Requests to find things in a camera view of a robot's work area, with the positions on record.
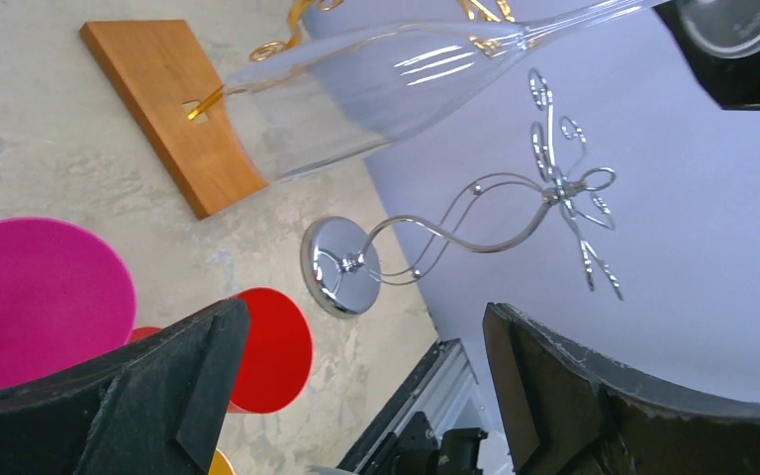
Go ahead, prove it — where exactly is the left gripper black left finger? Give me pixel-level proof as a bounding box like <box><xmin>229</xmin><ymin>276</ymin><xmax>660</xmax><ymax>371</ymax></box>
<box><xmin>0</xmin><ymin>298</ymin><xmax>250</xmax><ymax>474</ymax></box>

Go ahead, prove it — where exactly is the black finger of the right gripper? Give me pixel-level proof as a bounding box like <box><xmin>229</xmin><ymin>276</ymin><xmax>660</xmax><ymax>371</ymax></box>
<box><xmin>653</xmin><ymin>0</ymin><xmax>760</xmax><ymax>111</ymax></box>

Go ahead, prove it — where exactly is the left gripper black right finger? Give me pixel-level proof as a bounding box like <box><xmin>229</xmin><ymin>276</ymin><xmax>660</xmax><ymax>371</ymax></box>
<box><xmin>482</xmin><ymin>303</ymin><xmax>760</xmax><ymax>474</ymax></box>

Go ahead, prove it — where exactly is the clear wine glass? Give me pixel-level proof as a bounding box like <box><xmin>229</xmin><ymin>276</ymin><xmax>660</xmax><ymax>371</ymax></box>
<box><xmin>222</xmin><ymin>0</ymin><xmax>760</xmax><ymax>185</ymax></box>

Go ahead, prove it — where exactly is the gold wire glass rack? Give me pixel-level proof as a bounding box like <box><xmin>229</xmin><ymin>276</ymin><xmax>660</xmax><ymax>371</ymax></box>
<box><xmin>187</xmin><ymin>0</ymin><xmax>516</xmax><ymax>121</ymax></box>

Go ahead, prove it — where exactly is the pink wine glass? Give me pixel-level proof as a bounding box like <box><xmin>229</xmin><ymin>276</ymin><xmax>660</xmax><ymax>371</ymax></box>
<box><xmin>0</xmin><ymin>217</ymin><xmax>138</xmax><ymax>391</ymax></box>

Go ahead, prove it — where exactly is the orange wine glass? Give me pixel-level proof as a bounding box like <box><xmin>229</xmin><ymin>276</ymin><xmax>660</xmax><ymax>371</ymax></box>
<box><xmin>208</xmin><ymin>449</ymin><xmax>236</xmax><ymax>475</ymax></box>

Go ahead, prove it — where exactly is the red wine glass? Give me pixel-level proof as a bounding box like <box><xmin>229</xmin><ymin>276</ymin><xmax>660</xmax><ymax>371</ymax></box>
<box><xmin>129</xmin><ymin>287</ymin><xmax>315</xmax><ymax>416</ymax></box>

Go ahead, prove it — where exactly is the chrome wire glass rack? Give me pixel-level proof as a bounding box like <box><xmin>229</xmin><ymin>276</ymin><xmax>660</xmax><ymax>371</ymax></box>
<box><xmin>300</xmin><ymin>68</ymin><xmax>625</xmax><ymax>321</ymax></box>

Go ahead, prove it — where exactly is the wooden rack base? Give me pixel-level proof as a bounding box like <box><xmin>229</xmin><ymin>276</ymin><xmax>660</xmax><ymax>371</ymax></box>
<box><xmin>79</xmin><ymin>20</ymin><xmax>268</xmax><ymax>219</ymax></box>

